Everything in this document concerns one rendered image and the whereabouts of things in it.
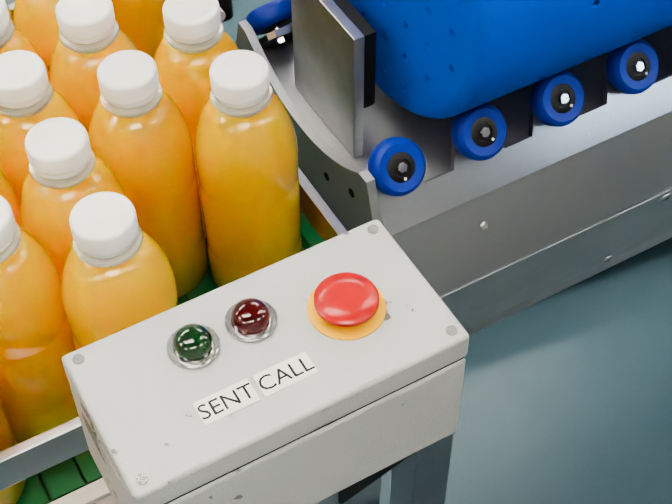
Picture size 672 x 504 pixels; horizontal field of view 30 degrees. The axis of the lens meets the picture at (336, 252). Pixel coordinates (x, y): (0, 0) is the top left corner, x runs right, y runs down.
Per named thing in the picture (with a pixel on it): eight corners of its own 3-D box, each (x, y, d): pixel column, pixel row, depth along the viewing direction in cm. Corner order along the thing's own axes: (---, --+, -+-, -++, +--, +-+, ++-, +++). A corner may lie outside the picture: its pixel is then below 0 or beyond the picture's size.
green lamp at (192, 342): (220, 354, 68) (219, 341, 67) (183, 371, 67) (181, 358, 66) (203, 325, 69) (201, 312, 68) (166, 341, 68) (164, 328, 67)
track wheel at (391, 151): (419, 128, 94) (408, 127, 96) (368, 150, 93) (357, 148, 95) (436, 184, 96) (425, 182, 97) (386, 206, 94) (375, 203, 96)
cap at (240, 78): (254, 116, 81) (253, 95, 80) (200, 99, 82) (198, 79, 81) (280, 78, 83) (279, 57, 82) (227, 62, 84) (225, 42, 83)
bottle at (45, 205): (122, 282, 96) (82, 100, 82) (171, 342, 93) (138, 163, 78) (39, 327, 94) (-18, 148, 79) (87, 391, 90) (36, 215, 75)
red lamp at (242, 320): (278, 327, 69) (277, 314, 68) (242, 344, 68) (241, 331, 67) (259, 300, 70) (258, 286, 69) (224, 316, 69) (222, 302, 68)
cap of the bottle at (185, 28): (169, 49, 85) (166, 28, 84) (160, 13, 88) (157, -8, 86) (226, 39, 86) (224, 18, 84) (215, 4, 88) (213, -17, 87)
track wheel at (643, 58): (636, 26, 101) (622, 27, 103) (607, 72, 100) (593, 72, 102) (672, 60, 102) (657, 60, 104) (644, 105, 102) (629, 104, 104)
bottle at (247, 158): (279, 317, 94) (266, 137, 79) (194, 288, 96) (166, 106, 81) (317, 249, 98) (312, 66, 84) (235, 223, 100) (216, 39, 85)
